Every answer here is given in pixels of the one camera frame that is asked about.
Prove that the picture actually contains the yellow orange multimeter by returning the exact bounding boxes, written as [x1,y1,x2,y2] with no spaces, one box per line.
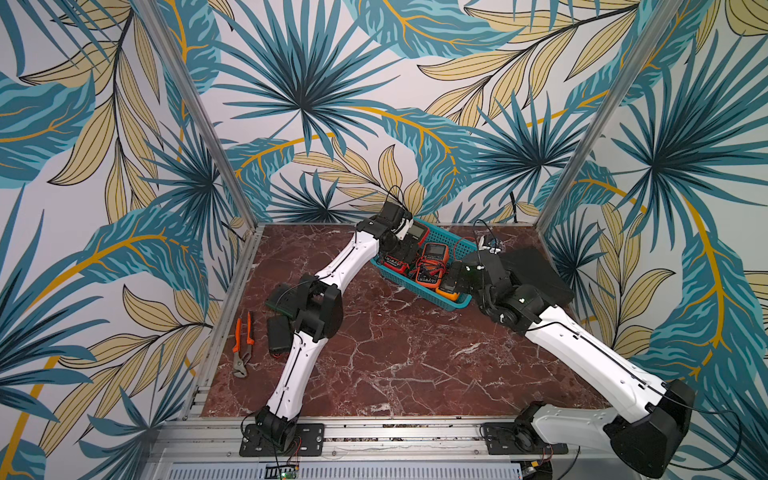
[435,261,464,302]

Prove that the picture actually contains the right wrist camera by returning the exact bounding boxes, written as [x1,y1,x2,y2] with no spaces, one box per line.
[477,234,502,254]

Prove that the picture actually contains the aluminium front rail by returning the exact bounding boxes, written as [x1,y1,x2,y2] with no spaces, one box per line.
[140,416,638,479]

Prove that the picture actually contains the orange red multimeter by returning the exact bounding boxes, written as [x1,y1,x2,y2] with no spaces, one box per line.
[414,242,449,290]

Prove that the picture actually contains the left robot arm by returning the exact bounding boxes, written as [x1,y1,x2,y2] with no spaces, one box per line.
[255,201,413,452]

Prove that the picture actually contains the orange handled pliers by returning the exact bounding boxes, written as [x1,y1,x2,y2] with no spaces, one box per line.
[232,312,255,379]

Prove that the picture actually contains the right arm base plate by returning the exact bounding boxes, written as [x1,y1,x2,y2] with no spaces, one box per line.
[479,422,569,458]

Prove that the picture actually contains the black case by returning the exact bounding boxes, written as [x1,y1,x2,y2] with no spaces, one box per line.
[500,247,574,306]

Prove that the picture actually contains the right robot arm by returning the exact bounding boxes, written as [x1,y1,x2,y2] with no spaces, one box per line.
[458,247,695,478]

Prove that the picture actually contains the dark red multimeter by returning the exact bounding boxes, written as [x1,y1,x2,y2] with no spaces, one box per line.
[380,222,430,275]

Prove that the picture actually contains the teal plastic basket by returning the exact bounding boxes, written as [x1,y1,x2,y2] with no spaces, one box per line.
[370,220,477,311]

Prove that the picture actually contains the small black box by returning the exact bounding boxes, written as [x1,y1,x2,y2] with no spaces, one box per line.
[267,315,293,356]

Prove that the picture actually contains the green black device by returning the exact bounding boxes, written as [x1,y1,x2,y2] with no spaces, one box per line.
[266,283,298,320]

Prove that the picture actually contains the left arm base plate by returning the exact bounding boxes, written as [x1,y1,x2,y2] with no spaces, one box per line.
[239,423,325,458]

